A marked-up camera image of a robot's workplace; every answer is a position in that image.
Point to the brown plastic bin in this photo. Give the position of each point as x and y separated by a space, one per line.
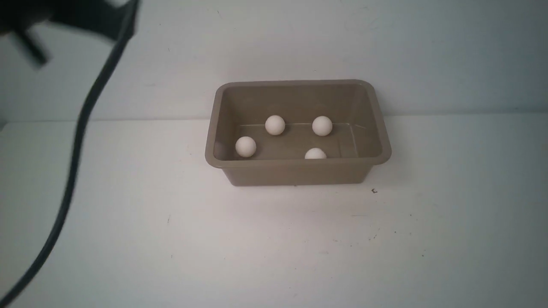
358 141

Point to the white ping-pong ball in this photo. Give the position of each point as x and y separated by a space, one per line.
245 146
315 153
322 126
275 125

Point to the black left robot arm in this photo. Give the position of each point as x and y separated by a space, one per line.
100 17

